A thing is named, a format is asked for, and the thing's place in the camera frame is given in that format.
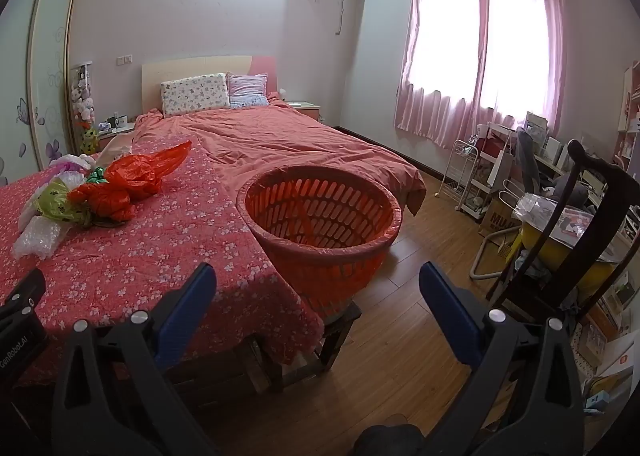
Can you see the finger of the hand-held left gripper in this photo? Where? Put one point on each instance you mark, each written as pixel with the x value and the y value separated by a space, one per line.
pixel 25 291

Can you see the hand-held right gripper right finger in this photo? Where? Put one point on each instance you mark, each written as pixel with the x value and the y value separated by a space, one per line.
pixel 450 307

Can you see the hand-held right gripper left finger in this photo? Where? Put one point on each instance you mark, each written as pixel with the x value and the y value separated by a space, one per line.
pixel 186 307

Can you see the clear bubble wrap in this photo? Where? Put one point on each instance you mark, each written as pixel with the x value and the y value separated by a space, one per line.
pixel 40 236

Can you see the yellow-green plastic bag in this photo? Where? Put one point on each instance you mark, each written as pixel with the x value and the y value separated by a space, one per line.
pixel 55 201

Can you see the pink plastic bag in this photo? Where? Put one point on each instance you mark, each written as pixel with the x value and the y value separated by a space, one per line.
pixel 67 165

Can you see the green plastic bag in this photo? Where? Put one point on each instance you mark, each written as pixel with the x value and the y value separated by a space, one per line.
pixel 96 176

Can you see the orange plastic laundry basket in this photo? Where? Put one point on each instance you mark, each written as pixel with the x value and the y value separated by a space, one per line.
pixel 320 266

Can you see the red plastic bag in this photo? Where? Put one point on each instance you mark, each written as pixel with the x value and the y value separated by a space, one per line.
pixel 130 176

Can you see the red floral tablecloth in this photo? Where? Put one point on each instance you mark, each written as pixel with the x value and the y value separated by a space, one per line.
pixel 150 261

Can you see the brown cardboard box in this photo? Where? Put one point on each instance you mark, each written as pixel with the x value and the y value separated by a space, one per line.
pixel 497 218

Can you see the dark wooden stool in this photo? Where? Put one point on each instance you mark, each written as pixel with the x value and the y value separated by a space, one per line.
pixel 340 328

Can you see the grey office chair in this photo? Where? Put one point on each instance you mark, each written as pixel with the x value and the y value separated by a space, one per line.
pixel 530 161

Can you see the white flat box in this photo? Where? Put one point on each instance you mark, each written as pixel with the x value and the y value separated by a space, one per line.
pixel 615 356

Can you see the pink and white nightstand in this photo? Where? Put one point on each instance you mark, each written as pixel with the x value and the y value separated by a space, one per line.
pixel 115 132
pixel 305 108

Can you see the dark wooden chair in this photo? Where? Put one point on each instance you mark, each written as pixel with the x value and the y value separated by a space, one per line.
pixel 602 196

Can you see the bed with red cover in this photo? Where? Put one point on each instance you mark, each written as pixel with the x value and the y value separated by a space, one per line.
pixel 280 141

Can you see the white mug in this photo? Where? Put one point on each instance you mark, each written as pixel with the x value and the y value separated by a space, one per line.
pixel 120 122

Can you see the pink curtain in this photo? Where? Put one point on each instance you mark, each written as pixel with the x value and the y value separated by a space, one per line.
pixel 450 106

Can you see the clear tube of plush toys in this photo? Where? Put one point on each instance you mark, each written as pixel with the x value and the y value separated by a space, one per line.
pixel 82 96

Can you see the flower print wardrobe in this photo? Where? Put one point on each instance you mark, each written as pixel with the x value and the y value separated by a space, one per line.
pixel 30 86

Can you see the floral print pillow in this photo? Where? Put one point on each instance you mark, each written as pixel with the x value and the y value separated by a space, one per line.
pixel 195 93

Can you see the striped purple pillow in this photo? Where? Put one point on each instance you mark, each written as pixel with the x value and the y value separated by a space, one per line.
pixel 247 90

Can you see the white bookshelf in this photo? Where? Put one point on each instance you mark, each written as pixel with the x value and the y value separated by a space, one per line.
pixel 631 106

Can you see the air conditioner pipe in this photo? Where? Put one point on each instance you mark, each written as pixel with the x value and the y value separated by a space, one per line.
pixel 342 11

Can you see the white tube frame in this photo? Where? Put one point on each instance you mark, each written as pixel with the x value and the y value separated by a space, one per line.
pixel 480 256

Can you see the white wall socket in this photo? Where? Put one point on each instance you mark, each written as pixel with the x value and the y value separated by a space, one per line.
pixel 124 59

